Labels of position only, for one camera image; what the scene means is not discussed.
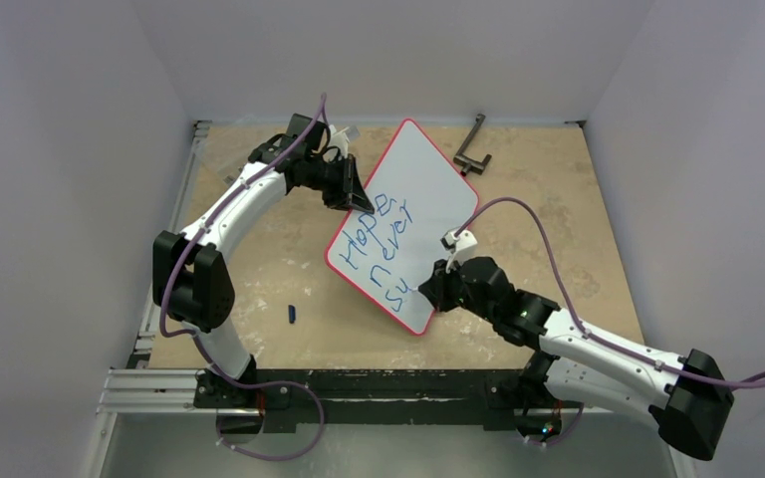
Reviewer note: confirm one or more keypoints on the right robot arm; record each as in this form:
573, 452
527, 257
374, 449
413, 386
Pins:
681, 396

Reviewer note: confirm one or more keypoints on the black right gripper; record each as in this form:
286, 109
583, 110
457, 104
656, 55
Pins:
446, 290

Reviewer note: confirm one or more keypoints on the aluminium frame rail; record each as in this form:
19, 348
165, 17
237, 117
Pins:
156, 391

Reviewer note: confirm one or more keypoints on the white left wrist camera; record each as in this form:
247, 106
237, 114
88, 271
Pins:
340, 140

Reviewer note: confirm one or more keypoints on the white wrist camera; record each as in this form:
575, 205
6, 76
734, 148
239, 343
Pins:
340, 140
460, 246

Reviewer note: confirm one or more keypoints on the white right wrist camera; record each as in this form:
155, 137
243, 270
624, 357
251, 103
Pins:
460, 246

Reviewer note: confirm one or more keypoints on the clear plastic screw box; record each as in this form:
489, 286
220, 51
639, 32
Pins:
227, 149

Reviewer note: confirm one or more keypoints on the red-framed whiteboard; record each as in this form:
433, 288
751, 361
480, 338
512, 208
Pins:
417, 196

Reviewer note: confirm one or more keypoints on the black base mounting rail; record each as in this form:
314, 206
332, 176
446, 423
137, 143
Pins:
279, 400

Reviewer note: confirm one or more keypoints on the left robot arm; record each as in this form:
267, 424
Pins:
191, 282

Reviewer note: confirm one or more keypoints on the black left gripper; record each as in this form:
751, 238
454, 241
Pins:
349, 192

